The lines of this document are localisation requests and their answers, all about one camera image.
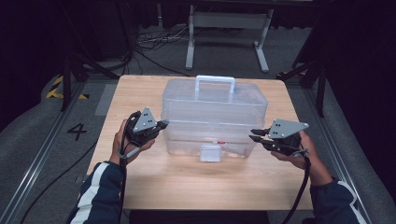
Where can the grey metal desk frame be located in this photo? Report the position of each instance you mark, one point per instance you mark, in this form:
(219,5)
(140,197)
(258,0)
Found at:
(229,20)

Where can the clear plastic storage box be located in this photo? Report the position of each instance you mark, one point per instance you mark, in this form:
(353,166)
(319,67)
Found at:
(214,115)

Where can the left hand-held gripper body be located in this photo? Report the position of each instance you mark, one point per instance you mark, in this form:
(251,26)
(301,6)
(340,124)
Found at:
(143,124)

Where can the red and white ointment tube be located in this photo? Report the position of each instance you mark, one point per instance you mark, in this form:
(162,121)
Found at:
(221,143)

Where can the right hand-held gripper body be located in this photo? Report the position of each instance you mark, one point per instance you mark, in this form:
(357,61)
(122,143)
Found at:
(286,130)

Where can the person's right hand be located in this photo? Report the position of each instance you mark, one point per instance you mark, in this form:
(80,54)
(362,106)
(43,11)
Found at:
(308,158)

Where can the person's left hand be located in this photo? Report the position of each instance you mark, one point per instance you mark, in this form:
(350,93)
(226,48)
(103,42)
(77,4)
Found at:
(120,149)

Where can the aluminium floor rail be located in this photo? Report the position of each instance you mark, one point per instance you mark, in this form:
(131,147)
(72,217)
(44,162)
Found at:
(339,149)
(37,158)

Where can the yellow and black floor tape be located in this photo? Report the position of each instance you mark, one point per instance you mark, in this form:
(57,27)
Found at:
(53,92)

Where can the black metal stand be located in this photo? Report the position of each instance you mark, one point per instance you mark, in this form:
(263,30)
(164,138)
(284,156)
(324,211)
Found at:
(77,71)
(314,77)

